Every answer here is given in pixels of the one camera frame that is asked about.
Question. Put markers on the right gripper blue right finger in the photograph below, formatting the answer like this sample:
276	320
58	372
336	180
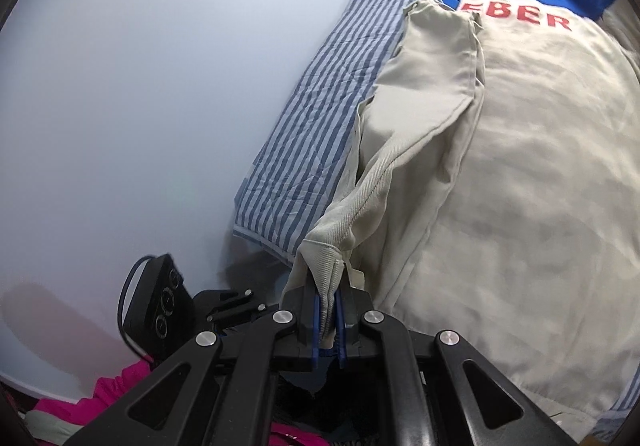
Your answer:
350	304

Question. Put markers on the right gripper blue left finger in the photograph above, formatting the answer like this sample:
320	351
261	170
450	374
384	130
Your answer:
299	349

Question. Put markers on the beige and blue KEBER jacket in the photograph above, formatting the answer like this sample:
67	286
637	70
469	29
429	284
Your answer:
492	187

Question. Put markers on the pink garment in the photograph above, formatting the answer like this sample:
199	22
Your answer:
178	406

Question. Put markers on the striped blue white bed quilt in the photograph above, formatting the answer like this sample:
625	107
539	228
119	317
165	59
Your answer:
293	177

